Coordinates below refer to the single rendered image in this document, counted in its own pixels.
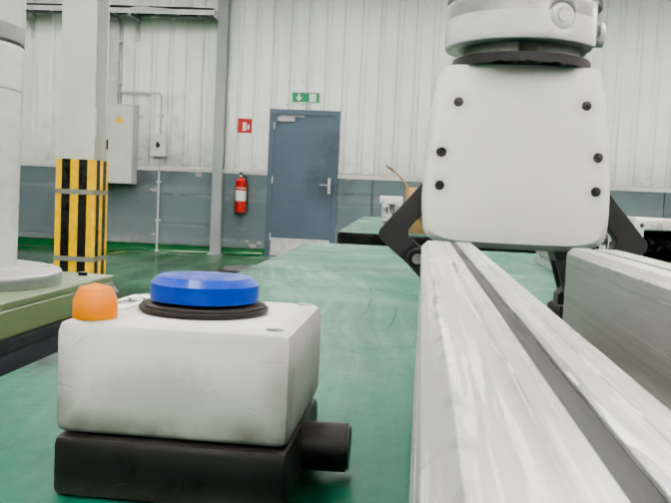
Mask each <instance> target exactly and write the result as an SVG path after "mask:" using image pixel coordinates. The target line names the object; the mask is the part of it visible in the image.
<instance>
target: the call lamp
mask: <svg viewBox="0 0 671 503"><path fill-rule="evenodd" d="M72 317H73V318H75V319H80V320H110V319H115V318H118V299H117V296H116V294H115V292H114V289H113V287H112V286H109V285H105V284H101V283H97V282H94V283H89V284H84V285H80V286H79V287H78V289H77V291H76V294H75V296H74V298H73V308H72Z"/></svg>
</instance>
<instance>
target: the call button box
mask: <svg viewBox="0 0 671 503"><path fill-rule="evenodd" d="M321 320H322V314H321V312H320V309H319V308H318V307H317V306H315V305H313V304H310V303H302V302H301V303H287V302H271V301H257V302H255V303H251V304H245V305H233V306H216V307H203V306H187V305H179V304H170V303H163V302H158V301H154V300H151V299H150V294H149V293H143V294H133V295H129V296H126V297H123V298H120V299H118V318H115V319H110V320H80V319H75V318H70V319H67V320H65V321H62V323H61V325H60V328H59V338H58V381H57V424H58V427H59V428H61V429H64V430H65V431H64V432H62V433H61V434H59V435H58V436H57V438H56V441H55V458H54V489H55V492H57V493H59V494H68V495H79V496H91V497H102V498H114V499H125V500H137V501H148V502H160V503H288V502H289V499H290V497H291V495H292V493H293V490H294V488H295V486H296V484H297V481H298V479H299V477H300V475H301V472H302V470H303V469H307V470H318V471H330V472H343V473H345V471H346V470H348V467H349V459H350V447H351V426H348V423H343V422H329V421H317V415H318V403H317V401H316V399H315V398H313V396H314V395H315V393H316V391H317V389H318V386H319V364H320V342H321Z"/></svg>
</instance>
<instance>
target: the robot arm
mask: <svg viewBox="0 0 671 503"><path fill-rule="evenodd" d="M603 1H604V0H447V15H446V33H445V52H446V53H447V54H448V55H450V56H452V57H454V58H456V59H454V60H453V61H452V65H450V66H446V67H444V68H442V69H441V71H439V74H438V77H437V81H436V85H435V89H434V93H433V98H432V103H431V108H430V114H429V120H428V127H427V136H426V146H425V155H424V165H423V174H422V184H421V185H420V186H419V187H418V188H417V189H416V190H415V191H414V192H413V193H412V194H411V196H410V197H409V198H408V199H407V200H406V201H405V202H404V203H403V204H402V205H401V206H400V207H399V209H398V210H397V211H396V212H395V213H394V214H393V215H392V216H391V217H390V218H389V219H388V221H387V222H386V223H385V224H384V225H383V226H382V227H381V228H380V230H379V232H378V236H379V238H380V239H381V240H382V241H383V242H384V243H385V244H386V245H387V246H388V247H389V248H390V249H392V250H393V251H394V252H395V253H396V254H397V255H398V256H399V257H401V258H402V259H403V260H404V261H405V262H406V263H407V264H408V265H409V266H410V267H411V268H412V270H413V271H414V272H415V273H416V274H417V275H418V276H419V277H420V260H421V246H420V245H419V244H417V243H416V242H415V241H414V240H413V239H412V238H411V237H410V235H409V228H410V227H411V226H412V225H413V224H414V223H415V222H416V220H417V219H418V218H419V217H420V220H421V226H422V229H423V231H424V233H425V234H426V235H427V236H428V237H429V238H430V239H432V240H433V241H440V242H451V243H455V242H460V243H472V244H473V245H474V246H475V247H476V248H484V249H502V250H521V251H541V252H548V256H549V260H550V264H551V268H552V272H553V276H554V280H555V284H556V288H557V289H556V290H555V291H554V293H553V299H552V300H551V301H550V302H548V303H547V307H548V308H549V309H550V310H552V311H553V312H554V313H555V314H556V315H558V316H559V317H560V318H561V319H562V317H563V302H564V287H565V272H566V256H567V253H568V252H570V251H571V250H572V249H573V248H578V249H594V248H596V247H598V246H600V245H601V244H602V243H603V241H604V239H605V236H606V232H608V234H609V235H610V237H611V245H610V247H609V248H608V249H607V250H618V251H622V252H629V253H634V254H638V255H643V254H644V253H645V252H646V251H647V242H646V241H645V240H644V238H643V237H642V236H641V235H640V233H639V232H638V231H637V229H636V228H635V227H634V225H633V224H632V223H631V221H630V220H629V219H628V217H627V216H626V215H625V213H624V212H623V211H622V209H621V208H620V207H619V205H618V204H617V203H616V201H615V200H614V199H613V198H612V196H611V195H610V170H609V139H608V118H607V107H606V97H605V90H604V83H603V77H602V72H601V71H600V70H598V69H592V68H590V65H591V63H590V62H589V61H588V60H587V59H584V58H583V57H584V56H585V55H586V54H587V53H589V52H591V50H592V49H593V48H602V47H603V46H604V43H605V40H606V25H605V23H602V20H601V19H599V17H597V16H598V15H599V14H600V13H601V12H602V10H603ZM26 4H27V0H0V292H3V291H18V290H28V289H36V288H43V287H48V286H52V285H56V284H58V283H60V282H61V280H62V270H61V269H60V268H59V267H58V266H56V265H53V264H48V263H43V262H37V261H30V260H22V259H17V247H18V221H19V194H20V168H21V141H22V114H23V87H24V61H25V33H26Z"/></svg>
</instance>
